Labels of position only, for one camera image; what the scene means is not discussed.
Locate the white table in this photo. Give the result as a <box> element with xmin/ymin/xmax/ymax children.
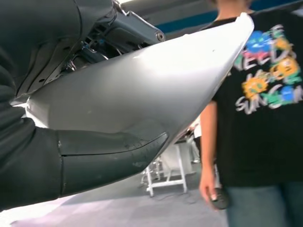
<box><xmin>141</xmin><ymin>144</ymin><xmax>188</xmax><ymax>197</ymax></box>

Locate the person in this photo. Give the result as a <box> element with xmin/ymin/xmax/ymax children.
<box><xmin>199</xmin><ymin>0</ymin><xmax>303</xmax><ymax>227</ymax></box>

